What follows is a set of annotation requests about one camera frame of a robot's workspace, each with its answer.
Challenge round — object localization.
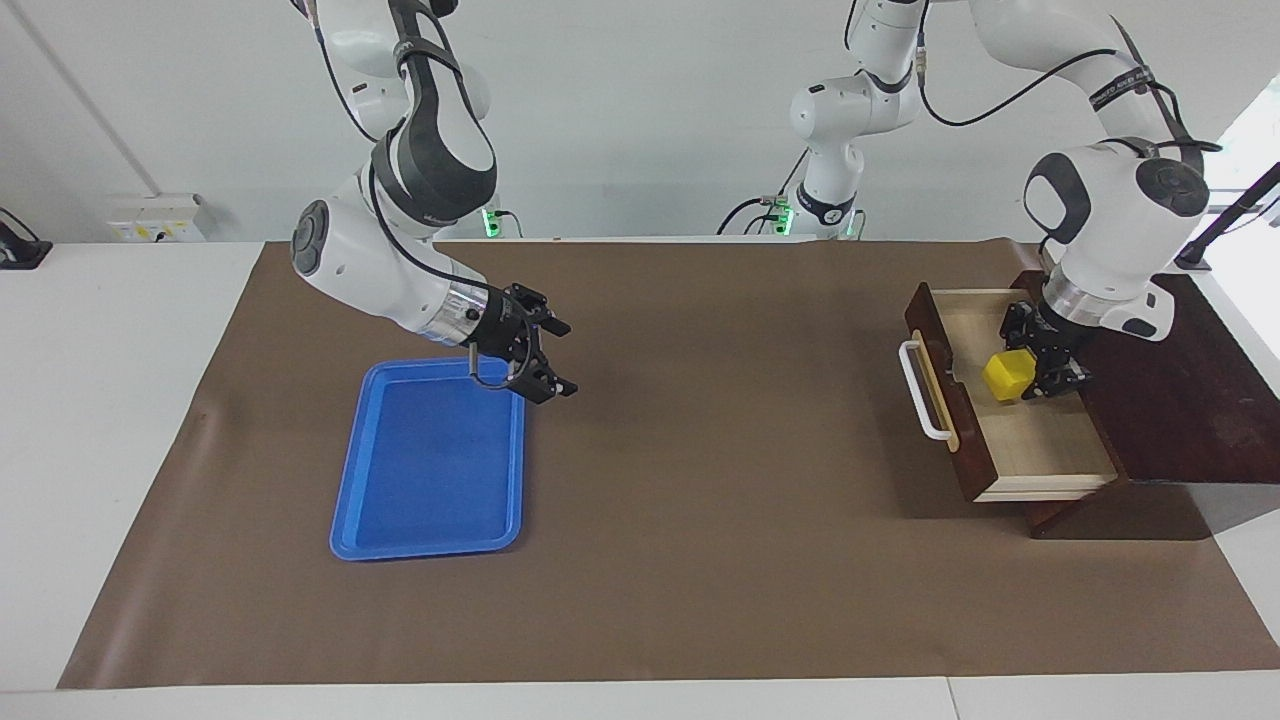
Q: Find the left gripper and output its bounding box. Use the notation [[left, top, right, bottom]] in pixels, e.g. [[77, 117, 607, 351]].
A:
[[1000, 298, 1094, 403]]

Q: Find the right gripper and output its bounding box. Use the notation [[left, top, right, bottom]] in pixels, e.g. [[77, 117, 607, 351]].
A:
[[470, 284, 580, 406]]

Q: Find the yellow cube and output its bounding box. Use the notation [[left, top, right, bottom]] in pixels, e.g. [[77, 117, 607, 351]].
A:
[[984, 349, 1037, 404]]

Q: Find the dark brown wooden cabinet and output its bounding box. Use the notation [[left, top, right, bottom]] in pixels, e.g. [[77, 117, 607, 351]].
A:
[[1008, 268, 1280, 541]]

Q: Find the blue plastic tray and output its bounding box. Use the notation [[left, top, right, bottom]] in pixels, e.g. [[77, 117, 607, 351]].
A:
[[329, 358, 527, 562]]

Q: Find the black stand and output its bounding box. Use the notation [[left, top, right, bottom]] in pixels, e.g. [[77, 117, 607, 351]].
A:
[[0, 207, 53, 271], [1175, 160, 1280, 273]]

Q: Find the black cable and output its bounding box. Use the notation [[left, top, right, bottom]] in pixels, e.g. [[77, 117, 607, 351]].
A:
[[717, 150, 813, 237], [466, 340, 519, 391], [915, 47, 1121, 129]]

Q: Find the wooden drawer with white handle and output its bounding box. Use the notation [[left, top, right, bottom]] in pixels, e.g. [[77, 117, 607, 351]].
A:
[[898, 282, 1120, 504]]

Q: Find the white wall socket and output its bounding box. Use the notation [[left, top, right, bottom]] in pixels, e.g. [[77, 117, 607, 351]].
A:
[[105, 193, 208, 244]]

